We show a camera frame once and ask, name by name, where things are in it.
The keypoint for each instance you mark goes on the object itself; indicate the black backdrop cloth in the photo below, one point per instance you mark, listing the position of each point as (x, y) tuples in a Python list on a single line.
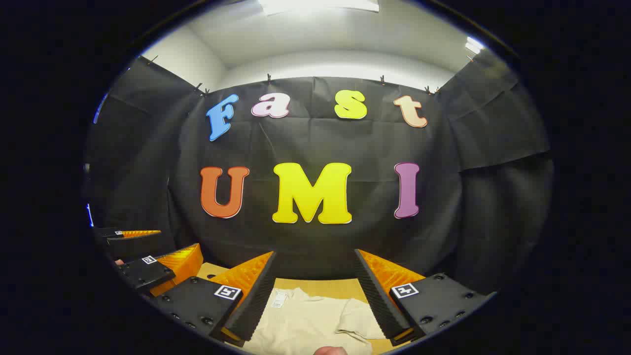
[(315, 143)]

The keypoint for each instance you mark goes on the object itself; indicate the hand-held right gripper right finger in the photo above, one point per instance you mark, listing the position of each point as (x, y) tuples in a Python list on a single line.
[(377, 301)]

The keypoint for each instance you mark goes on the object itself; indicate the cream knit sweater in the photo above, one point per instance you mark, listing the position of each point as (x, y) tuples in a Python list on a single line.
[(305, 320)]

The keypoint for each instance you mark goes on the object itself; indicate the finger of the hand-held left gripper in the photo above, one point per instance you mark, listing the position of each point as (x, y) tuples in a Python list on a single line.
[(143, 273), (133, 245)]

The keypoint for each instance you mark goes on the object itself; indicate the long ceiling light panel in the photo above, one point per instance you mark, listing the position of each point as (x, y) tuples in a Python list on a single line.
[(320, 5)]

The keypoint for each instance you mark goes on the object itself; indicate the small ceiling light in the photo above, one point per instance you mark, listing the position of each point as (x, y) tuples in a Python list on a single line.
[(474, 45)]

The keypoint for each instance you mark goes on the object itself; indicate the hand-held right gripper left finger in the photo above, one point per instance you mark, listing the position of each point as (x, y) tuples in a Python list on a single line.
[(259, 301)]

